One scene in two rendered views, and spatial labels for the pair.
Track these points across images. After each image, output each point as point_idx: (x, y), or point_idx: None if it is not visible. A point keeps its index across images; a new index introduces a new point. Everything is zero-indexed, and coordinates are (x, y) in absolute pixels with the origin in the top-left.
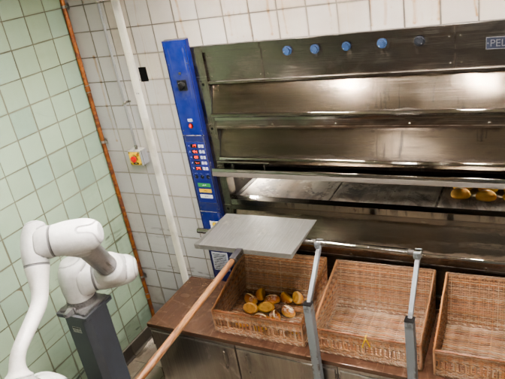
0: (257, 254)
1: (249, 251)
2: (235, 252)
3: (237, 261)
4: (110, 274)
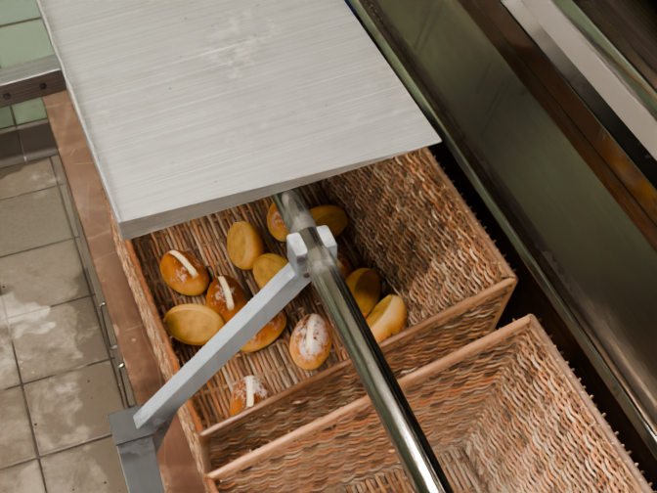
0: (81, 127)
1: (71, 98)
2: (23, 67)
3: (10, 105)
4: None
